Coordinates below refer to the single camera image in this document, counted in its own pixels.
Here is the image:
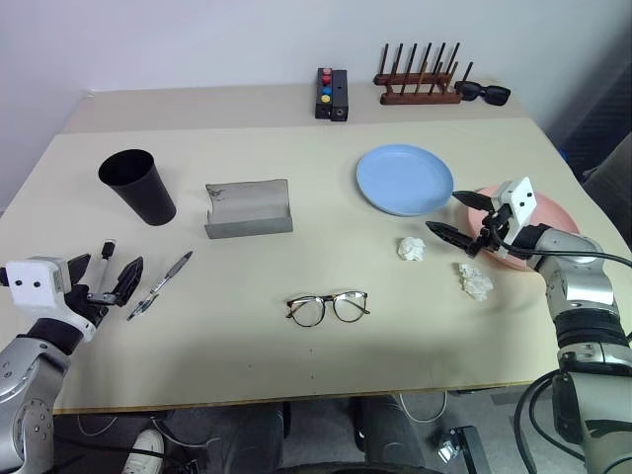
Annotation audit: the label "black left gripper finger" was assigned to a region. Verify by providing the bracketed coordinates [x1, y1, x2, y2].
[114, 256, 145, 308]
[67, 253, 94, 288]

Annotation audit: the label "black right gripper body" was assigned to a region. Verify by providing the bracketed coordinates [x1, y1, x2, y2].
[466, 201, 515, 259]

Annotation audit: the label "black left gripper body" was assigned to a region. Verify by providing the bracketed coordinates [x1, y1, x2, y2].
[63, 282, 122, 329]

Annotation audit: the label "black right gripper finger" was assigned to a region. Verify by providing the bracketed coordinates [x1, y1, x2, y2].
[425, 220, 477, 257]
[450, 189, 496, 213]

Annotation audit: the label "white marker with black cap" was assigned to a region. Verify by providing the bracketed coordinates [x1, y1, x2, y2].
[93, 238, 119, 297]

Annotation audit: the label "silver ballpoint pen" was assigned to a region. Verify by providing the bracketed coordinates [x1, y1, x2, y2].
[126, 250, 195, 322]

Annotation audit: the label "white tissue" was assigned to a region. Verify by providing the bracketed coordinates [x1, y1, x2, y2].
[456, 263, 495, 301]
[396, 236, 427, 262]

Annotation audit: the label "blue plate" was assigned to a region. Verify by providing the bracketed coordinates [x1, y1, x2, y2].
[355, 143, 455, 217]

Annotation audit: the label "grey glasses case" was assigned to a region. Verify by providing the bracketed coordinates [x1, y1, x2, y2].
[203, 178, 294, 241]

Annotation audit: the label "round thin-framed eyeglasses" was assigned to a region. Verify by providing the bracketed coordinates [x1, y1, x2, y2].
[284, 289, 371, 328]

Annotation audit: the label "pink plate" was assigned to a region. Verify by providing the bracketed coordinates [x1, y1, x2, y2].
[466, 185, 580, 272]

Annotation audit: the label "black plastic cup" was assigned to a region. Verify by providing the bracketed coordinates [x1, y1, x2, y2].
[97, 148, 178, 227]

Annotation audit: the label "black sunglasses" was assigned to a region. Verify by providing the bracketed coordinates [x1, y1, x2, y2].
[453, 80, 512, 108]

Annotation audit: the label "wooden peg rack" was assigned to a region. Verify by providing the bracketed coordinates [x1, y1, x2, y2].
[372, 41, 476, 107]

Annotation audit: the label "dark woven panel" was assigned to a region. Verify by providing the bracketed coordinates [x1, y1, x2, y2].
[555, 29, 632, 172]

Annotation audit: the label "white shoe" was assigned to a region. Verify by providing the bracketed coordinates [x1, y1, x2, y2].
[120, 428, 167, 474]

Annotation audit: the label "plain black box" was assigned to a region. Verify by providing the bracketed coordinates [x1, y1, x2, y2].
[329, 69, 351, 123]

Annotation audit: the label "black box with coloured buttons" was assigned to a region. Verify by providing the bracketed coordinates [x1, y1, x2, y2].
[314, 67, 335, 120]

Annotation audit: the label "dark rounded shape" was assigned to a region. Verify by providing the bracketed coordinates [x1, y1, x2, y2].
[348, 394, 427, 470]

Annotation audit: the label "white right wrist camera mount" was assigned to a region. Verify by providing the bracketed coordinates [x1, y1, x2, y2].
[490, 176, 538, 262]

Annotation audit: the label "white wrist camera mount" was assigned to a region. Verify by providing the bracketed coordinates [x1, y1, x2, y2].
[490, 176, 538, 262]
[0, 255, 99, 344]

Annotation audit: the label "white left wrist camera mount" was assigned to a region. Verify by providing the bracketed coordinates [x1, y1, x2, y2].
[0, 255, 99, 344]

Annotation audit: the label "white floor cable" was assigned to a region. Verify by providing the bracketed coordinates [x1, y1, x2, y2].
[398, 392, 449, 425]

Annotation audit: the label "black metal floor bracket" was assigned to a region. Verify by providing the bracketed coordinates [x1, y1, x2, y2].
[436, 425, 495, 474]

